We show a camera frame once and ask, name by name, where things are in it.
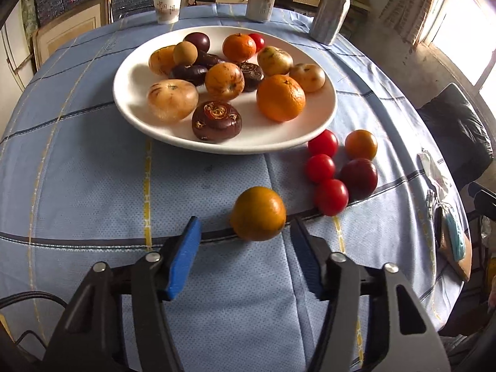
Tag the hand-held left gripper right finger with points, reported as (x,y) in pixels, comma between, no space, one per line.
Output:
(308,257)

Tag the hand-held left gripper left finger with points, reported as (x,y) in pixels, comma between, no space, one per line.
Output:
(184,255)

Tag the white round plate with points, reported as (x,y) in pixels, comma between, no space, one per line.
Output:
(267,133)

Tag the dark brown gold-patterned fruit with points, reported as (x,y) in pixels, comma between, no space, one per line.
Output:
(217,121)

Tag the large pale tan fruit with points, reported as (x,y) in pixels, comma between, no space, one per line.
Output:
(172,99)

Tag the large orange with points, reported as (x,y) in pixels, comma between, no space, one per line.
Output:
(281,97)

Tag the orange-tan speckled fruit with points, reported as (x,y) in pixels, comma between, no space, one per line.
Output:
(224,81)

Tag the tan speckled fruit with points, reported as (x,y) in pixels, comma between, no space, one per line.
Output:
(161,62)
(307,77)

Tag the small round tan fruit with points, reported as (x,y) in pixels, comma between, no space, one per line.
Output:
(185,53)

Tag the dark purple round fruit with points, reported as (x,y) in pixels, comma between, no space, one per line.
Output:
(198,39)

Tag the small red tomato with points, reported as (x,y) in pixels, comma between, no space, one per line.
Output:
(259,40)

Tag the dark red plum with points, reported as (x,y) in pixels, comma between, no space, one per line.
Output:
(359,178)

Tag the blue striped tablecloth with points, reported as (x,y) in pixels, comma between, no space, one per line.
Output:
(97,186)

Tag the small orange mandarin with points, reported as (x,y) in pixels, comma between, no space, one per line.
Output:
(361,145)

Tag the blue face mask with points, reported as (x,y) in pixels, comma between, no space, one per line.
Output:
(454,228)

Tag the tan packet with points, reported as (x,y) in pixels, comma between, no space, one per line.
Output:
(461,265)

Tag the black bag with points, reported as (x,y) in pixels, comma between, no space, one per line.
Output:
(453,131)

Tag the printed paper cup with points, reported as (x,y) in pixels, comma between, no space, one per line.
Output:
(167,7)

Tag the wooden framed panel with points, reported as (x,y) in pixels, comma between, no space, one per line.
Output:
(66,35)

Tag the white printed drink can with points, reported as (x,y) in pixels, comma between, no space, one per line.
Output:
(260,6)

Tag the window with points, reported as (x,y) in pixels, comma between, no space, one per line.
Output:
(461,19)

